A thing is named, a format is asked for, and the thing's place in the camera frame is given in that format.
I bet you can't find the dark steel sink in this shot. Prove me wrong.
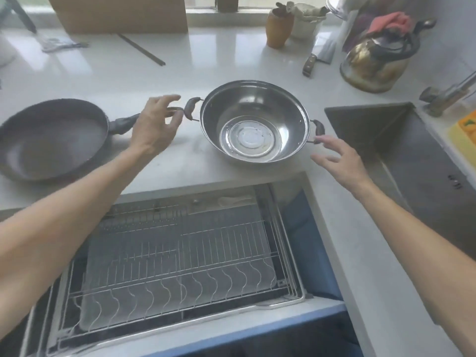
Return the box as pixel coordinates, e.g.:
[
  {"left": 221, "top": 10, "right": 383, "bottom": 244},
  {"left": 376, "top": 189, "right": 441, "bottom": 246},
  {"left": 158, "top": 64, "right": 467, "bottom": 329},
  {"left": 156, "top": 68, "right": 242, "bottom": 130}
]
[{"left": 324, "top": 102, "right": 476, "bottom": 254}]

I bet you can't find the cleaver with wooden handle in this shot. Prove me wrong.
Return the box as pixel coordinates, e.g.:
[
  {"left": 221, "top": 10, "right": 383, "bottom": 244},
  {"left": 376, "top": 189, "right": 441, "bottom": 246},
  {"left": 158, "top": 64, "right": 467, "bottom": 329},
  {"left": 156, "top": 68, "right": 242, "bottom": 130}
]
[{"left": 302, "top": 35, "right": 337, "bottom": 78}]

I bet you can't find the person's right hand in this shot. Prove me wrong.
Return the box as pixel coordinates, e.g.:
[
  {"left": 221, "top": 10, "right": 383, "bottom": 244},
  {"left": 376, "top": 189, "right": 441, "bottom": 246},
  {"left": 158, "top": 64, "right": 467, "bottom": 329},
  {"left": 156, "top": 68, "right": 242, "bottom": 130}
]
[{"left": 310, "top": 136, "right": 374, "bottom": 192}]

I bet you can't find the cardboard box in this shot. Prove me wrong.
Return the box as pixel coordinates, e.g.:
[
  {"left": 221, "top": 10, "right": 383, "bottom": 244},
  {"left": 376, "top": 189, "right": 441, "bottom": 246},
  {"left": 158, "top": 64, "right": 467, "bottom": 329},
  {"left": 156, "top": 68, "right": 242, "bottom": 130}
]
[{"left": 46, "top": 0, "right": 189, "bottom": 34}]

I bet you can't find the brass kettle with black handle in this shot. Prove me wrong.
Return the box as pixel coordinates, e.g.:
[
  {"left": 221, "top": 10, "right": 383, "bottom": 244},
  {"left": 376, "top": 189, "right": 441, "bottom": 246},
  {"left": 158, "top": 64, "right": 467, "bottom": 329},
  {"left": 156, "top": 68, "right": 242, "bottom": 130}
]
[{"left": 340, "top": 18, "right": 438, "bottom": 94}]

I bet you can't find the pair of metal chopsticks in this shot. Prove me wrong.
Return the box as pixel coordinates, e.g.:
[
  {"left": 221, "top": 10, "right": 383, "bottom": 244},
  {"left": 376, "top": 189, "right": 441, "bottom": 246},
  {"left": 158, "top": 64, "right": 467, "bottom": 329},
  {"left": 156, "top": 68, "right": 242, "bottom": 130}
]
[{"left": 117, "top": 33, "right": 166, "bottom": 67}]

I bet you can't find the steel two-handled wok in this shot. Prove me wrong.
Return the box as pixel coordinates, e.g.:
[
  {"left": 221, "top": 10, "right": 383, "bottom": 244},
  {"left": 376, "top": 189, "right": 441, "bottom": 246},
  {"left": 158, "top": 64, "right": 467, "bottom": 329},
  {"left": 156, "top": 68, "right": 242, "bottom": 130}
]
[{"left": 185, "top": 80, "right": 327, "bottom": 168}]

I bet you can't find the steel colander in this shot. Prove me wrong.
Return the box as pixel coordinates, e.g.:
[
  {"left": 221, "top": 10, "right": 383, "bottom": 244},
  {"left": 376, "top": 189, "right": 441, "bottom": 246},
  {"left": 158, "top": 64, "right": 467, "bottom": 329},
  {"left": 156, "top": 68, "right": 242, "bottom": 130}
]
[{"left": 326, "top": 0, "right": 358, "bottom": 21}]

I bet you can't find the steel faucet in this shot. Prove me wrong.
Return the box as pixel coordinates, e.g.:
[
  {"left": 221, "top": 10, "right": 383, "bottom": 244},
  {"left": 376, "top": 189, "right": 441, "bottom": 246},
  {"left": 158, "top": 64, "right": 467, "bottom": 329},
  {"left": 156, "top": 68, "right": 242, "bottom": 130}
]
[{"left": 419, "top": 70, "right": 476, "bottom": 118}]

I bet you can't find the crumpled clear plastic bag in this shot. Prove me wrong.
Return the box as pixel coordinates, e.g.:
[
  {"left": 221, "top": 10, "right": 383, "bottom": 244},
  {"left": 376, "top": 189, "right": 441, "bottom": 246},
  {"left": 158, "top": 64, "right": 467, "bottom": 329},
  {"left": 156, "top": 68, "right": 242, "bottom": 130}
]
[{"left": 40, "top": 36, "right": 89, "bottom": 53}]

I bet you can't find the white cloth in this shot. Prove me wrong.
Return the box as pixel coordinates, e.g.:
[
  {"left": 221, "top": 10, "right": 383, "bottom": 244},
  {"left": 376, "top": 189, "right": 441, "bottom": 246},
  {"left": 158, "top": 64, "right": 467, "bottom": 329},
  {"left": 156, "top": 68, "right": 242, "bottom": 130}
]
[{"left": 286, "top": 1, "right": 328, "bottom": 23}]

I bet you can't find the person's right forearm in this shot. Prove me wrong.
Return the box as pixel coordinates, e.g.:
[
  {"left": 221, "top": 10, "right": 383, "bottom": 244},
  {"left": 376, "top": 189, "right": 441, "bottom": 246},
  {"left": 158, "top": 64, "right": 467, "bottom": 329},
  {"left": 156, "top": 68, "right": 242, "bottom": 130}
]
[{"left": 350, "top": 180, "right": 476, "bottom": 354}]

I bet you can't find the orange wooden utensil cup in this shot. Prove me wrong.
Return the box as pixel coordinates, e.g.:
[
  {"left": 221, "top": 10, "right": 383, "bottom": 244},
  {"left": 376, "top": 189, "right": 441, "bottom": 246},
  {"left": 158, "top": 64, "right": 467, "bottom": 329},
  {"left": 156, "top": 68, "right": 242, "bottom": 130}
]
[{"left": 266, "top": 7, "right": 295, "bottom": 49}]

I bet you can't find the person's left forearm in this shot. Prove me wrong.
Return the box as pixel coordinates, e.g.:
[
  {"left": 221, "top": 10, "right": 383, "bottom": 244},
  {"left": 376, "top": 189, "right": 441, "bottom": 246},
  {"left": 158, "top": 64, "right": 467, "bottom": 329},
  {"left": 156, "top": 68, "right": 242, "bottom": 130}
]
[{"left": 0, "top": 143, "right": 158, "bottom": 321}]

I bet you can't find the steel wire dish rack drawer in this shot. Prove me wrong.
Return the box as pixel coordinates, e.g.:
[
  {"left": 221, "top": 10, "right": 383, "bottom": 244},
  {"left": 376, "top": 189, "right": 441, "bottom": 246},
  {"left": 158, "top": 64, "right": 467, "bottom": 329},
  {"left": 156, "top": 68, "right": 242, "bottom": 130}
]
[{"left": 22, "top": 183, "right": 310, "bottom": 357}]

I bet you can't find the person's left hand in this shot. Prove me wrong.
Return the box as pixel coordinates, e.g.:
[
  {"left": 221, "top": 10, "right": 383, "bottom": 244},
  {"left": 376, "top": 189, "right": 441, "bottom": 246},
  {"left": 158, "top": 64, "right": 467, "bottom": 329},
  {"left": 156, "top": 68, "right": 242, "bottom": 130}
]
[{"left": 128, "top": 94, "right": 184, "bottom": 158}]

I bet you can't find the yellow sponge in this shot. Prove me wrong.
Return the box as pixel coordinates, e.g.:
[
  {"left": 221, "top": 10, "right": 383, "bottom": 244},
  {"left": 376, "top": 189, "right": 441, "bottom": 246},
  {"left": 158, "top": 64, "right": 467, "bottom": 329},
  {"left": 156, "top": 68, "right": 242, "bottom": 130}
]
[{"left": 448, "top": 111, "right": 476, "bottom": 157}]

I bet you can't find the black frying pan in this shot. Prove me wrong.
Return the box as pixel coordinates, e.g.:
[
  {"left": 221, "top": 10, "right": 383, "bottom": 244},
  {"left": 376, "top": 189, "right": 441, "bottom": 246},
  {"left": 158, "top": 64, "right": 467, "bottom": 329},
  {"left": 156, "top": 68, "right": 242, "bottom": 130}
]
[{"left": 0, "top": 99, "right": 184, "bottom": 183}]

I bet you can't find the white ceramic container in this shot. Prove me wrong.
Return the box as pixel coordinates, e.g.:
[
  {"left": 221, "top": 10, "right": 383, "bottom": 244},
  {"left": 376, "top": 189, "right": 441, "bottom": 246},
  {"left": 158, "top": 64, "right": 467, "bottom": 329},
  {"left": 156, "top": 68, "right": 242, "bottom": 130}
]
[{"left": 290, "top": 11, "right": 328, "bottom": 40}]

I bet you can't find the pink cloth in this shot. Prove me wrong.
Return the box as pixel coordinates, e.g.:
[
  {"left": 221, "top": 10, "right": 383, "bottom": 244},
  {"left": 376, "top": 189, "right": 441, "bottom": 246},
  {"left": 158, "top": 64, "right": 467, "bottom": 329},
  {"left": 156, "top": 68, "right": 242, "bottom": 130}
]
[{"left": 366, "top": 12, "right": 413, "bottom": 36}]

